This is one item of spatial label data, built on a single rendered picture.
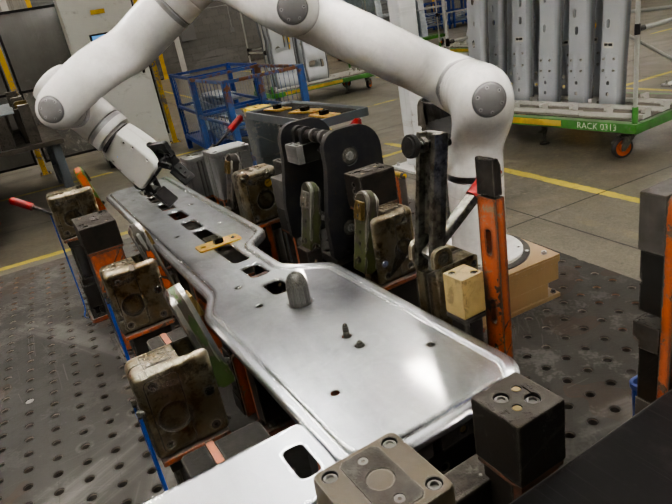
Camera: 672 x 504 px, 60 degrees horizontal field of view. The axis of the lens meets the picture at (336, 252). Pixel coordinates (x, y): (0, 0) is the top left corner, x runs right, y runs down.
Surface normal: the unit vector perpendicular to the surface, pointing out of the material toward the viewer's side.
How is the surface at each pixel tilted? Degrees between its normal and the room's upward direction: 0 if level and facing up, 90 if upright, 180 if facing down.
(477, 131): 130
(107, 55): 63
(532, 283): 90
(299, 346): 0
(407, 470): 0
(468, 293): 90
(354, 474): 0
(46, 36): 88
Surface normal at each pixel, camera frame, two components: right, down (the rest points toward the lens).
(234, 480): -0.17, -0.91
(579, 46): -0.82, 0.30
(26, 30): 0.43, 0.26
